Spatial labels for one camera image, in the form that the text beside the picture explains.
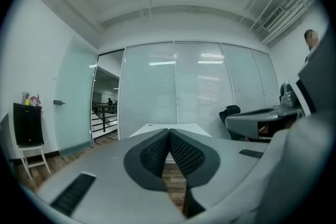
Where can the white ceiling pipes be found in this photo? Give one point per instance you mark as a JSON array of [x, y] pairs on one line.
[[294, 8]]

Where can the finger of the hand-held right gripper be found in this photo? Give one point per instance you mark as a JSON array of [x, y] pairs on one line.
[[241, 124]]

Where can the black metal railing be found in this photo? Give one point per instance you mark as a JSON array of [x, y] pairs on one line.
[[104, 118]]

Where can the white wooden stool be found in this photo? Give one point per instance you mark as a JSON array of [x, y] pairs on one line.
[[29, 148]]

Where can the black office chair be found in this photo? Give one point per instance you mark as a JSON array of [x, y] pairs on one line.
[[231, 112]]

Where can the frosted glass door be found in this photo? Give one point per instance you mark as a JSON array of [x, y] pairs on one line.
[[76, 99]]

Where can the pink packaged item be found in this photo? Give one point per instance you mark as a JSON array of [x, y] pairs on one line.
[[35, 99]]

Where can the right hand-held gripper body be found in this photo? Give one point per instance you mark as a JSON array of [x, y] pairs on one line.
[[320, 78]]

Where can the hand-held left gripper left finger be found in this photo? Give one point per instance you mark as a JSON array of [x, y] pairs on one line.
[[110, 165]]

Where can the white ceiling air vent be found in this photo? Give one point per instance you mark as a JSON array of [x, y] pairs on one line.
[[273, 17]]

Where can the small clear bottle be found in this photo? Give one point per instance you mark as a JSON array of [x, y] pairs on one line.
[[24, 98]]

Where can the black cabinet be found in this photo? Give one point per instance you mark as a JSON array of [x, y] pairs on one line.
[[27, 123]]

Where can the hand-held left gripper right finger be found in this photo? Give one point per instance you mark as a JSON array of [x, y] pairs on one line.
[[225, 162]]

